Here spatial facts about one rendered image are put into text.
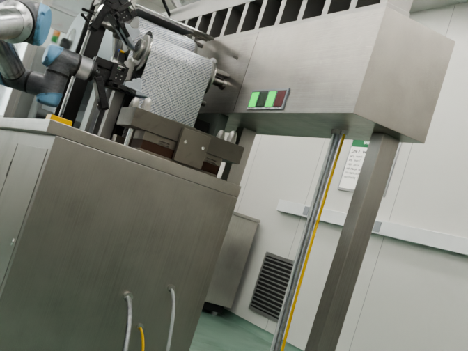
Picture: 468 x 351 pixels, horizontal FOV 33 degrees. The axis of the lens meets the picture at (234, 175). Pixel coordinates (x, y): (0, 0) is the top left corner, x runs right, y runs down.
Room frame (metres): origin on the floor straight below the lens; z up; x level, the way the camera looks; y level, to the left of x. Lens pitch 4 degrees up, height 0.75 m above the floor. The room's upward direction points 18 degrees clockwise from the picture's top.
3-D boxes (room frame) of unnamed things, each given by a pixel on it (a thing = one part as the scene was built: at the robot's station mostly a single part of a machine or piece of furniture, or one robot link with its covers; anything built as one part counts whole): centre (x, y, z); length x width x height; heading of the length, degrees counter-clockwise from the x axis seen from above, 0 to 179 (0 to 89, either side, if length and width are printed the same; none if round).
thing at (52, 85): (2.59, 0.66, 1.01); 0.11 x 0.08 x 0.11; 83
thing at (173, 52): (2.92, 0.38, 1.16); 0.39 x 0.23 x 0.51; 25
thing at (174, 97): (2.75, 0.29, 1.11); 0.23 x 0.01 x 0.18; 115
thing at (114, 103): (2.77, 0.48, 1.05); 0.06 x 0.05 x 0.31; 115
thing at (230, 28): (3.50, 0.37, 1.55); 3.08 x 0.08 x 0.23; 25
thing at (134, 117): (2.66, 0.21, 1.00); 0.40 x 0.16 x 0.06; 115
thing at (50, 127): (3.62, 0.80, 0.88); 2.52 x 0.66 x 0.04; 25
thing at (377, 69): (3.53, 0.31, 1.29); 3.10 x 0.28 x 0.30; 25
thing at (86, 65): (2.62, 0.58, 1.11); 0.08 x 0.05 x 0.08; 25
